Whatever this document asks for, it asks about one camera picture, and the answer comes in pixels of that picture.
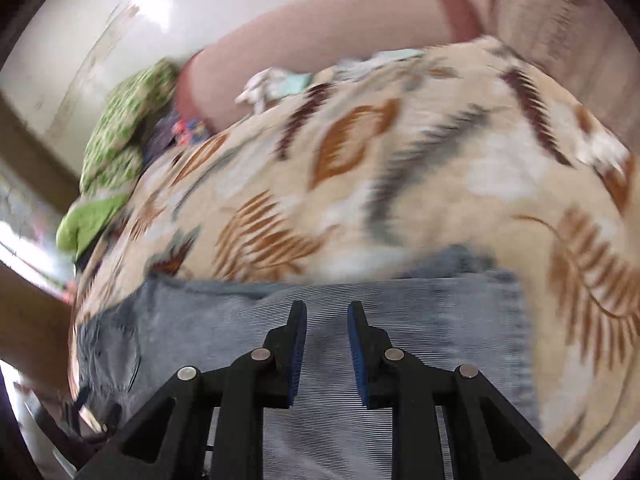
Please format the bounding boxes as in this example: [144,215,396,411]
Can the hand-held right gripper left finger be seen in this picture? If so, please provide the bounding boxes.
[75,301,308,480]

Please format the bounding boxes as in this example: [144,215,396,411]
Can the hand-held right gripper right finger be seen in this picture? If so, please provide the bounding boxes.
[347,301,581,480]

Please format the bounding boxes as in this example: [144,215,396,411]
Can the grey corduroy pants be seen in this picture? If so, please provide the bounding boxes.
[70,245,543,480]

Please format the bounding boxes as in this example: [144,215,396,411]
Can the beige leaf-printed blanket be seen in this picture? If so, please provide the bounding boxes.
[67,35,636,480]

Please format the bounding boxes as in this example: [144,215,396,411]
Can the plain green cloth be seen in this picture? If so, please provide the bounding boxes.
[56,192,132,262]

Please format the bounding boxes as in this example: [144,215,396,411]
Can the colourful shiny packet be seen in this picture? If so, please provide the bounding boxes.
[167,105,213,147]

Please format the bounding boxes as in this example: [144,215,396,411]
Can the purple patterned cloth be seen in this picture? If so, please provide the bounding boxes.
[144,110,177,163]

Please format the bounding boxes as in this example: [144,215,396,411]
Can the white cloth toy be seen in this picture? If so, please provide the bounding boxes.
[235,67,287,113]

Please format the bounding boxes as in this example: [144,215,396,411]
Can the teal cloth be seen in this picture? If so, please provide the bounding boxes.
[279,72,314,97]

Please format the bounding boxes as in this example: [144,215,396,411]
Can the green floral cloth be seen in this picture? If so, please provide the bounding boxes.
[80,57,181,196]

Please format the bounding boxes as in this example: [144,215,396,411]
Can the pale floral cloth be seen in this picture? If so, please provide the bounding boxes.
[334,49,427,82]

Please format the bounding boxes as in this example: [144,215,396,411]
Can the pink sofa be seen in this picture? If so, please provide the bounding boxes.
[175,0,633,133]

